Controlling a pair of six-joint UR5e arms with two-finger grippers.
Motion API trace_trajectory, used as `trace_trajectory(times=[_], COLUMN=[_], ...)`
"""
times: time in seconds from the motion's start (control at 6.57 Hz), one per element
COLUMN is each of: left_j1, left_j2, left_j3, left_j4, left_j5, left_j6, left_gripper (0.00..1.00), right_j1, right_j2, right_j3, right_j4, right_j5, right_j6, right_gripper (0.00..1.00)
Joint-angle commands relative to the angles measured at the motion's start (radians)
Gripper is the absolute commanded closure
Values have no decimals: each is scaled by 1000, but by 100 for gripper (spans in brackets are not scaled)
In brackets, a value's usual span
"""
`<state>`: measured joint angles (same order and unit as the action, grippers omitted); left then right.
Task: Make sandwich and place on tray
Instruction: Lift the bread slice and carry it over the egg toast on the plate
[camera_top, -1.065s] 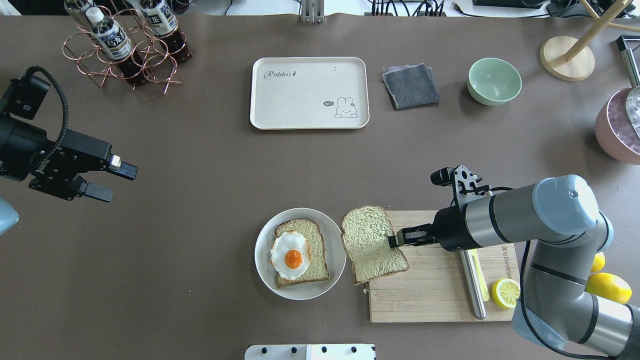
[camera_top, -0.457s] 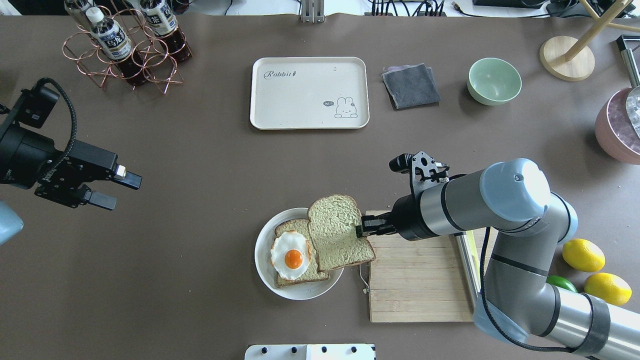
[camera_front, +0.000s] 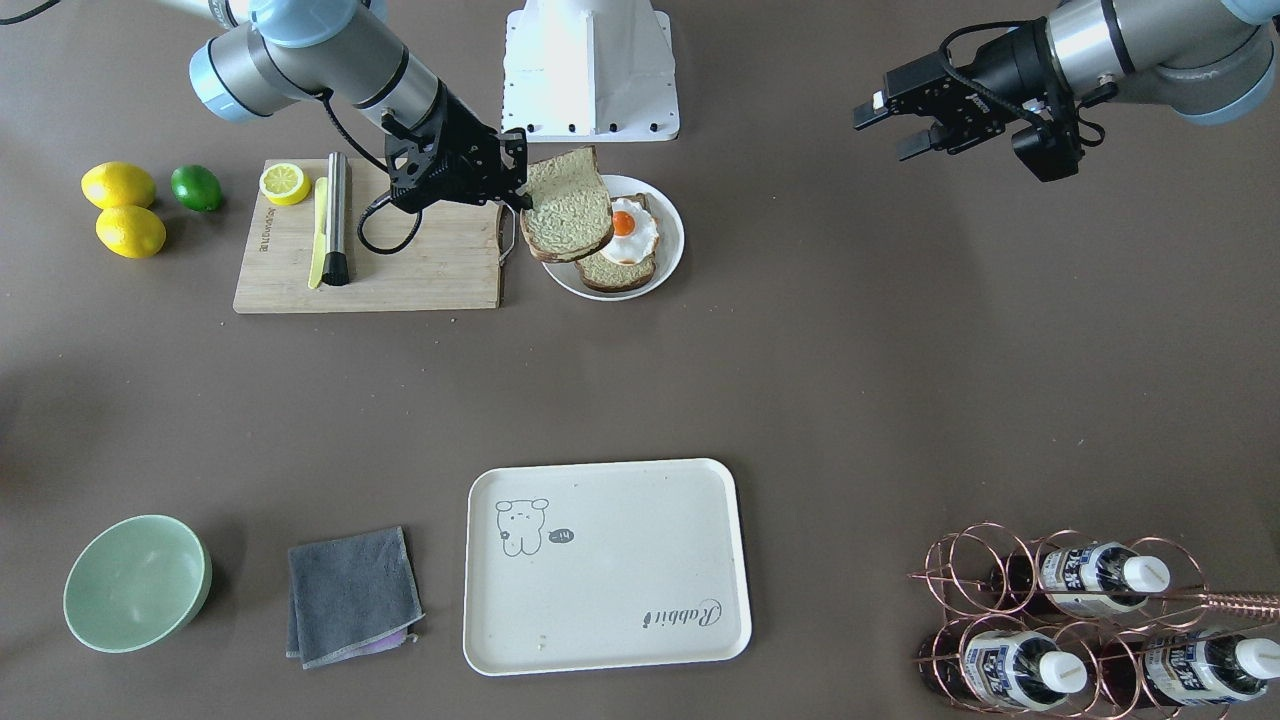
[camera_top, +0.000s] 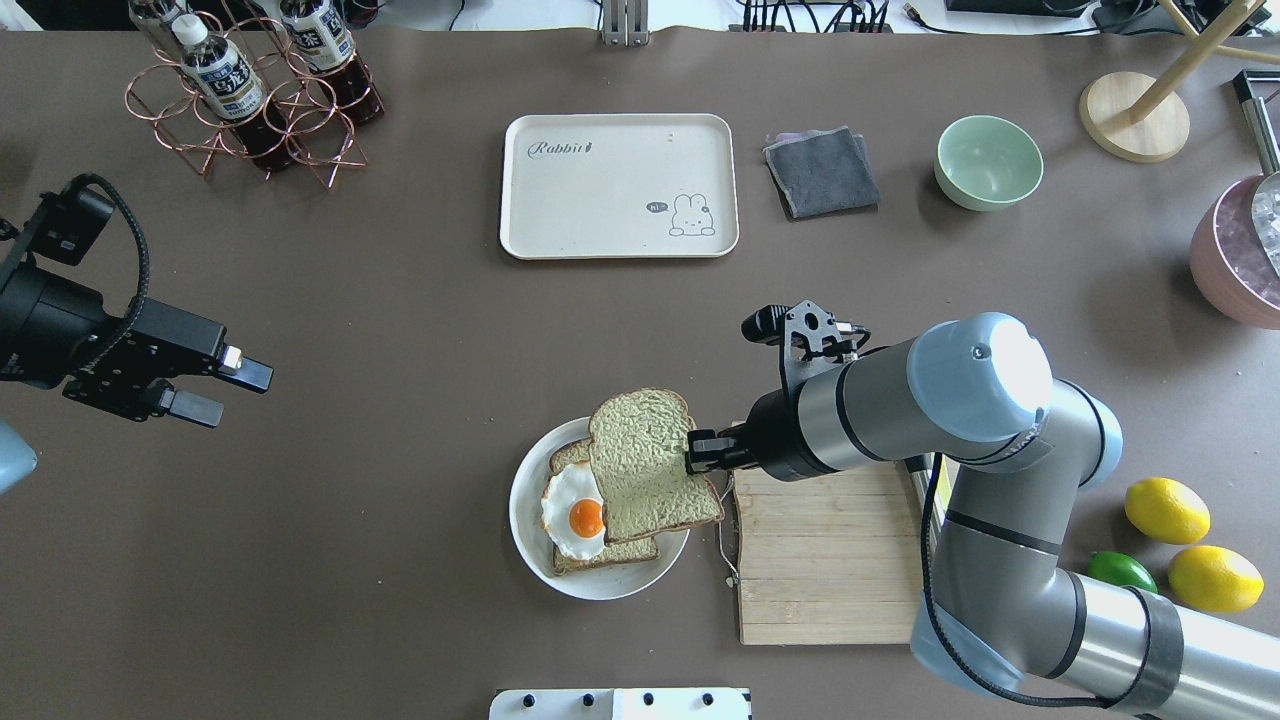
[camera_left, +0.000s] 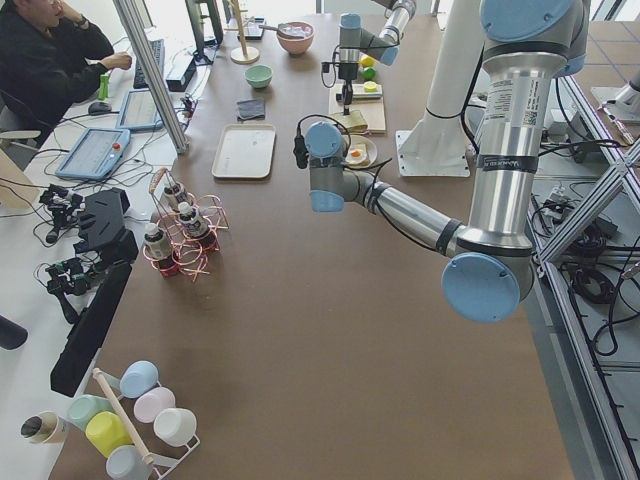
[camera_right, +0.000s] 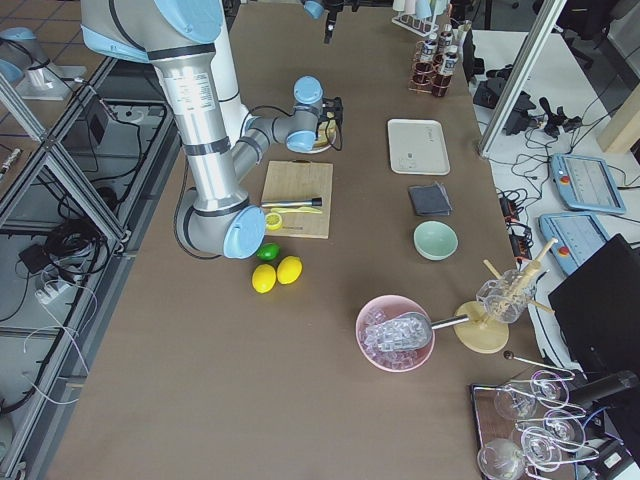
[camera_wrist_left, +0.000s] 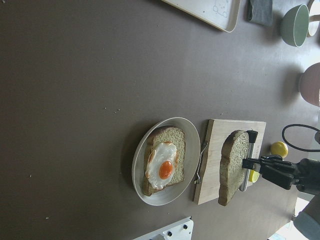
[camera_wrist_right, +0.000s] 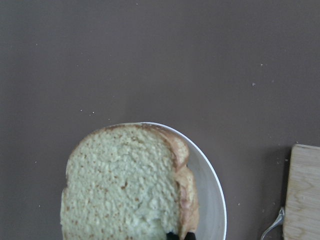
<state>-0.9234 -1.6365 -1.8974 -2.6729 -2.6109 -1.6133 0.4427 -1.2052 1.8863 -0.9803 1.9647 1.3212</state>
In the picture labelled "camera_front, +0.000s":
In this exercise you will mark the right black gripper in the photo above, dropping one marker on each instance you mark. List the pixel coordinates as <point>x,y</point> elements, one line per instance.
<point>466,128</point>

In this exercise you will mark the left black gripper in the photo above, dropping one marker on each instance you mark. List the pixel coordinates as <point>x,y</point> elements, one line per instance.
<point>1007,62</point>

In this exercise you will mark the plain bread slice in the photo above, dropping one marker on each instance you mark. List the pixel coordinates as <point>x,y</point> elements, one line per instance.
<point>571,212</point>

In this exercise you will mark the bread slice with egg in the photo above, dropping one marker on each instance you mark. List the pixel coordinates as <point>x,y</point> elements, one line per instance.
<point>600,274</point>

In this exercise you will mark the fried egg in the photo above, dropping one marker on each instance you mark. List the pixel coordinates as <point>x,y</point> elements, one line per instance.
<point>635,231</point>

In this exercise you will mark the white round plate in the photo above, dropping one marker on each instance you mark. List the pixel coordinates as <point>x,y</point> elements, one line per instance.
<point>669,251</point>

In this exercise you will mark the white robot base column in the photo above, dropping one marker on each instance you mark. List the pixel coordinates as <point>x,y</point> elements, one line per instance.
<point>590,72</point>

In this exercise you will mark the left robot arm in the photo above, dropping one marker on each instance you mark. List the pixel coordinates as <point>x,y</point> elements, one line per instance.
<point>1209,61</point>

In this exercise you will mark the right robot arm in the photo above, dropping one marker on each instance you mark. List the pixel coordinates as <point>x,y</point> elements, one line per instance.
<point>275,53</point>

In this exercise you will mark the cream rabbit tray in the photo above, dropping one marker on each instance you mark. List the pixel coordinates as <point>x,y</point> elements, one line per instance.
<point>586,567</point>

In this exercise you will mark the wooden cutting board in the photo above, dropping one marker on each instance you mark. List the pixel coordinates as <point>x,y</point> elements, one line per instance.
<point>453,263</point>

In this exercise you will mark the steel muddler black tip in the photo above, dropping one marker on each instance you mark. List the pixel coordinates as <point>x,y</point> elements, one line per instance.
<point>333,260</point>

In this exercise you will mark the yellow plastic knife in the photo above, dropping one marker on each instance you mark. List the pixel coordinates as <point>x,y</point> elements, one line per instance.
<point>319,239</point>

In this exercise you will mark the half lemon slice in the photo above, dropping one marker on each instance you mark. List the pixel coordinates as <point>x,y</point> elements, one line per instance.
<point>284,184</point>

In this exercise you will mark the green lime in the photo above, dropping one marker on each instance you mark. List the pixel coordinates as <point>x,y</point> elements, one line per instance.
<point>196,188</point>

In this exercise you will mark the yellow lemon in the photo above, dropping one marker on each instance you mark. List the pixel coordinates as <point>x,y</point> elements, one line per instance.
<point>131,232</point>
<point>118,183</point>

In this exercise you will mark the grey folded cloth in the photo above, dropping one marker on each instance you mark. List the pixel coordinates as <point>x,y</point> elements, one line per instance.
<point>350,597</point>

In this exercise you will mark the tea bottle middle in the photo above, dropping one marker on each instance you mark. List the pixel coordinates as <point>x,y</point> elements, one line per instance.
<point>1091,581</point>

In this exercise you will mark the tea bottle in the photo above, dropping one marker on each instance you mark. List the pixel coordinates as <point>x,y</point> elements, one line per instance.
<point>1091,581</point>
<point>1209,667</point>
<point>1001,670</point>

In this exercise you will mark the green bowl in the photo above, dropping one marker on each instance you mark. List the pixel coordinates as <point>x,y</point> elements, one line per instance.
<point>137,583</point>

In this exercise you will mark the tea bottle front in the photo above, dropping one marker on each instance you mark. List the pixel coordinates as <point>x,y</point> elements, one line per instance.
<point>1001,670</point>

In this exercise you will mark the tea bottle back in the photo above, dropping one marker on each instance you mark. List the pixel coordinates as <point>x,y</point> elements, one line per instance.
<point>1209,667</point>

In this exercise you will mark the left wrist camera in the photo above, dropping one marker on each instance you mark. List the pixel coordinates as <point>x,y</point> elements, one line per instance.
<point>1051,149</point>

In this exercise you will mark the copper wire bottle rack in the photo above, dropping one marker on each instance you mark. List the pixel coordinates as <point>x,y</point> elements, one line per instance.
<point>955,565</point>

